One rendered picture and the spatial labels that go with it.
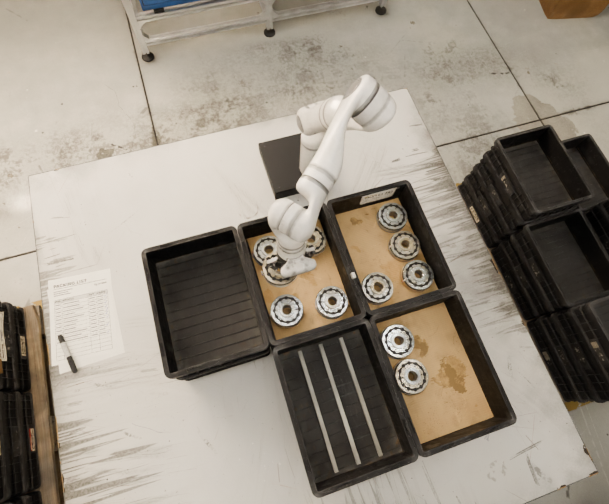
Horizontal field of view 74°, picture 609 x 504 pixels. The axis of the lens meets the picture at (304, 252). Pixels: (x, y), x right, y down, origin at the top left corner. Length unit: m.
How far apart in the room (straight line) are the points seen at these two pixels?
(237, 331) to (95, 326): 0.51
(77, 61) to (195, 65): 0.76
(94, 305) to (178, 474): 0.62
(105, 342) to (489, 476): 1.32
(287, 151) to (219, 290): 0.63
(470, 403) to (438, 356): 0.16
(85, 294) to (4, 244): 1.17
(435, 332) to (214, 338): 0.70
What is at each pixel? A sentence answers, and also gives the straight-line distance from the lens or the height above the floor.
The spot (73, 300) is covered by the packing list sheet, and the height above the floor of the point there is 0.70.
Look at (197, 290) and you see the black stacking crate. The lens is 1.35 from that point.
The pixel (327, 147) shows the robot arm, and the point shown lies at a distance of 0.89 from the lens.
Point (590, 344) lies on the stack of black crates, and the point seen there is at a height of 0.49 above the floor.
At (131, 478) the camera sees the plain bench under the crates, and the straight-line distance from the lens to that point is 1.50.
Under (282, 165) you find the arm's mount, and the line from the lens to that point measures 1.60.
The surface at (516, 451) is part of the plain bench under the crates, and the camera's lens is 1.61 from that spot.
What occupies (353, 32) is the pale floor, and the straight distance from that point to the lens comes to 3.23.
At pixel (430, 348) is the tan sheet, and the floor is 0.83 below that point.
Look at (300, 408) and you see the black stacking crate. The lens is 1.28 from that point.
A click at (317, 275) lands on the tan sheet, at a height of 0.83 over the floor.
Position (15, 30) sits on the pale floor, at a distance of 3.61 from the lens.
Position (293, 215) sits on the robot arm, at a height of 1.35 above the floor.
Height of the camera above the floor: 2.11
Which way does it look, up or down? 70 degrees down
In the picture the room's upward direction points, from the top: 8 degrees clockwise
